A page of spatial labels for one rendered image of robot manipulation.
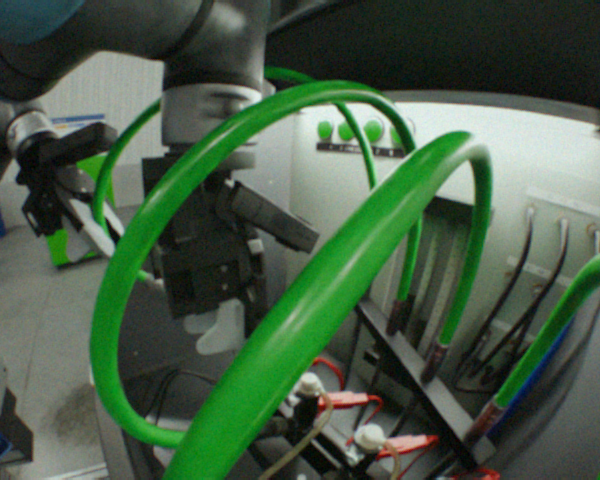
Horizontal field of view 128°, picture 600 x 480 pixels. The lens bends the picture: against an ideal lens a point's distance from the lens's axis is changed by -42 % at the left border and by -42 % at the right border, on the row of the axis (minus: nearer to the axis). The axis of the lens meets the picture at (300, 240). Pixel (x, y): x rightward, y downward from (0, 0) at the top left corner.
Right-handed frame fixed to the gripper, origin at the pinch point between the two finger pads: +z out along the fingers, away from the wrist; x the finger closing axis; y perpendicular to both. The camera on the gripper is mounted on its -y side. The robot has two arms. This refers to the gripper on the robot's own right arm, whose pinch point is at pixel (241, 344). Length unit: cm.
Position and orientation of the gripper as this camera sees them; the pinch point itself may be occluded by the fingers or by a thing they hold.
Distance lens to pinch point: 29.5
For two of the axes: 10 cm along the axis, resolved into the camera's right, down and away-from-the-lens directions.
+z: -0.6, 9.4, 3.5
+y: -7.6, 1.8, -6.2
